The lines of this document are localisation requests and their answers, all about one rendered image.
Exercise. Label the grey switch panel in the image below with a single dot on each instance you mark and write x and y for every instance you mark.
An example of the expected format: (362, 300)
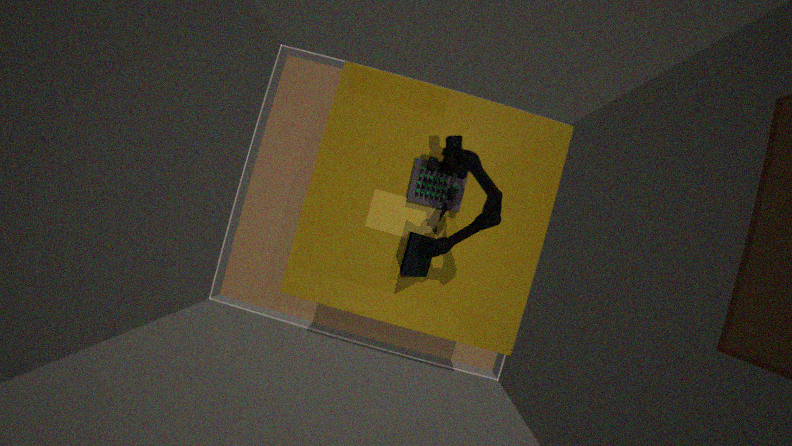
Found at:
(434, 189)

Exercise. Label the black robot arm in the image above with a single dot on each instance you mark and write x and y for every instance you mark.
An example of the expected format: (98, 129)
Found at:
(491, 210)

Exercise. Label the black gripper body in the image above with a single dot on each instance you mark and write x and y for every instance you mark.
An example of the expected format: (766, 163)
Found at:
(433, 162)

